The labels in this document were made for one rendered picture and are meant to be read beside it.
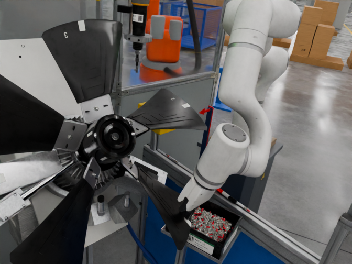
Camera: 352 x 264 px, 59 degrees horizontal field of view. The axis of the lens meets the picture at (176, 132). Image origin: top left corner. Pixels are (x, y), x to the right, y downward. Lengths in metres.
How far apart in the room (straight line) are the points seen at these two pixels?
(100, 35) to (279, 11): 0.49
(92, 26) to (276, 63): 0.73
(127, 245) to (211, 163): 1.50
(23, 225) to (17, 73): 0.53
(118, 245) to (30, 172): 1.36
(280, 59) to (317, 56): 6.99
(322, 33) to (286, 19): 7.30
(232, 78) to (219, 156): 0.19
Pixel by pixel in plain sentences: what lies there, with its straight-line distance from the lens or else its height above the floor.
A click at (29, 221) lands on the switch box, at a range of 1.25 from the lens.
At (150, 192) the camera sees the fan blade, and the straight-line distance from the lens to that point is 0.85.
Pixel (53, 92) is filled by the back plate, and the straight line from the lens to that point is 1.09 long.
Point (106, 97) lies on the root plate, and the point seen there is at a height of 1.28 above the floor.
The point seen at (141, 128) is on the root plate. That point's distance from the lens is 0.90.
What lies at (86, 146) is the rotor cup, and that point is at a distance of 0.82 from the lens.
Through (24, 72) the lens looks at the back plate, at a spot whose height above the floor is 1.28.
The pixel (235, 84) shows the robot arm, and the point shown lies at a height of 1.39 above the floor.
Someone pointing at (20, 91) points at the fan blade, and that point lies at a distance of 0.77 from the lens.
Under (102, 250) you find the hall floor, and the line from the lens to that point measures 2.15.
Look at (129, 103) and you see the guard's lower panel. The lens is 1.81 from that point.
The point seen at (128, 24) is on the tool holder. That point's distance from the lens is 0.80.
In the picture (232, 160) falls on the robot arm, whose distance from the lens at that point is 0.72.
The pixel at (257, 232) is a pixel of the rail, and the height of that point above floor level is 0.83.
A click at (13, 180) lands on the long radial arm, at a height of 1.10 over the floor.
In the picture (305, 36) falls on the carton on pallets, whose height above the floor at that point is 0.59.
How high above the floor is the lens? 1.61
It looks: 27 degrees down
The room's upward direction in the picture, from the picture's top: 7 degrees clockwise
